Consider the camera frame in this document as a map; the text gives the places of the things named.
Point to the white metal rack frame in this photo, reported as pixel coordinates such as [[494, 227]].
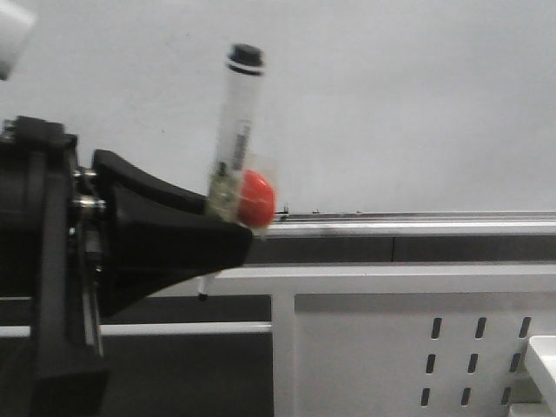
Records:
[[372, 340]]

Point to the white plastic bin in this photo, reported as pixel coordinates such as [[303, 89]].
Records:
[[543, 365]]

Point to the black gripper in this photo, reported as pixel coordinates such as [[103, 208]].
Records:
[[155, 236]]

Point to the white whiteboard with aluminium frame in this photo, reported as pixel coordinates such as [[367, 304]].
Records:
[[428, 115]]

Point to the white whiteboard marker with magnet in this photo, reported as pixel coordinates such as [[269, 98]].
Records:
[[242, 189]]

